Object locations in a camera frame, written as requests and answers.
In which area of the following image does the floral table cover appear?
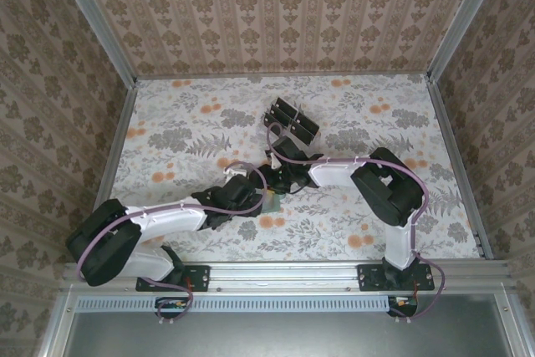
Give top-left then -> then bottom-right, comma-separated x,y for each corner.
89,74 -> 482,262

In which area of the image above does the black connector board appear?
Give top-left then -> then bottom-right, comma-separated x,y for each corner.
387,294 -> 419,318
155,296 -> 189,319

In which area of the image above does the grey metal panel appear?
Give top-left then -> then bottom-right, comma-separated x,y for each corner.
39,285 -> 527,357

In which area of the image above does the aluminium mounting rail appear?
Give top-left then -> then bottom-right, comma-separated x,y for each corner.
62,260 -> 515,291

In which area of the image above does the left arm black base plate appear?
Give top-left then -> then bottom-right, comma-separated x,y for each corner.
135,263 -> 211,293

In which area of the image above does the white slotted cable duct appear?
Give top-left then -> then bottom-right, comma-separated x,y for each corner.
77,294 -> 419,313

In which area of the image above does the aluminium table end rail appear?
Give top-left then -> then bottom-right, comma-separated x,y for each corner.
133,70 -> 431,81

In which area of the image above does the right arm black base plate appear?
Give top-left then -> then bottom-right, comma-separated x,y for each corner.
358,263 -> 436,293

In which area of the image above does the aluminium table side rail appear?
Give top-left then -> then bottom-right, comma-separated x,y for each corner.
98,79 -> 139,207
425,76 -> 494,260

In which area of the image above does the aluminium frame post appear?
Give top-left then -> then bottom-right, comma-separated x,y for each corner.
425,0 -> 509,82
48,0 -> 139,86

